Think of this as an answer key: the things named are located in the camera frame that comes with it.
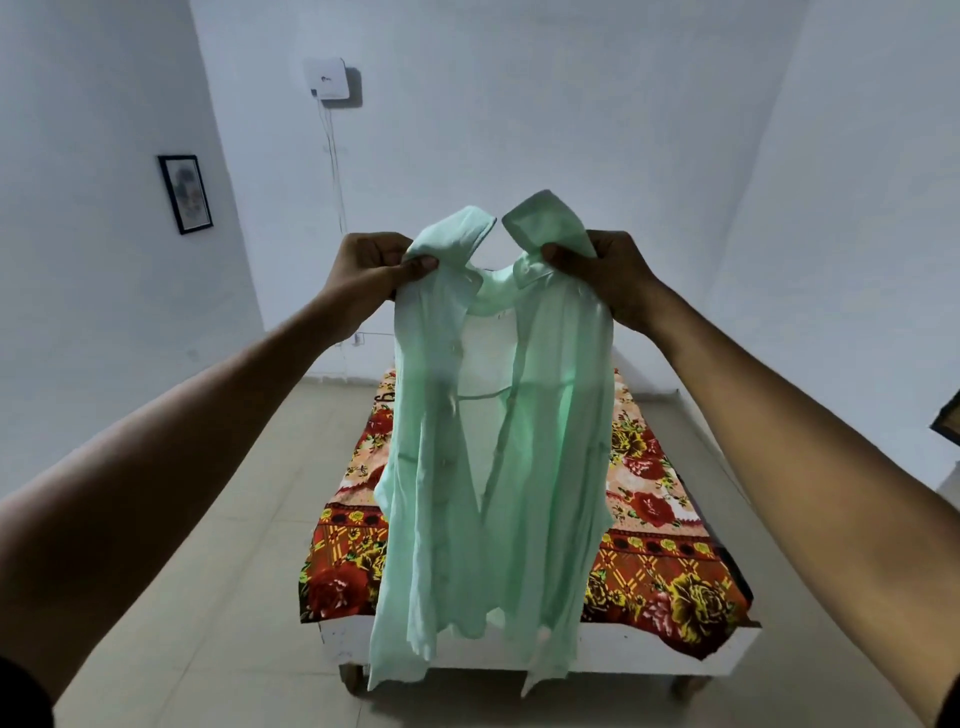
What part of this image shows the white bed frame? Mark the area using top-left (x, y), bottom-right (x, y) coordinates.
top-left (318, 616), bottom-right (763, 700)

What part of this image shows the white wall box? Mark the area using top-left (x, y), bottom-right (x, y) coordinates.
top-left (303, 57), bottom-right (352, 102)

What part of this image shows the person's right forearm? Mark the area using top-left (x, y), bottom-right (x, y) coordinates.
top-left (643, 282), bottom-right (960, 725)

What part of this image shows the person's left hand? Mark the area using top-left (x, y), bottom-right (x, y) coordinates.
top-left (315, 231), bottom-right (440, 345)

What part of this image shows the mint green shirt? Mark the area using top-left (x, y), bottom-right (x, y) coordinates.
top-left (366, 189), bottom-right (618, 699)

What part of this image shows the black framed picture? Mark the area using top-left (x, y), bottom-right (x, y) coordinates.
top-left (157, 154), bottom-right (215, 236)

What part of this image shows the red floral bedsheet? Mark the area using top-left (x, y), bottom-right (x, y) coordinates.
top-left (298, 367), bottom-right (754, 661)

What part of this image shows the person's right hand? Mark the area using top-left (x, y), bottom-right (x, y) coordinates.
top-left (541, 229), bottom-right (666, 336)

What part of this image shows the dark framed object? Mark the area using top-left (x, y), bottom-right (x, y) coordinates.
top-left (930, 390), bottom-right (960, 447)

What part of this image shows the white cable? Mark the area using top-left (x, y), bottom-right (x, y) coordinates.
top-left (318, 97), bottom-right (349, 235)

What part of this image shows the person's left forearm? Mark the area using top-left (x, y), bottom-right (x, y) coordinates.
top-left (0, 294), bottom-right (354, 702)

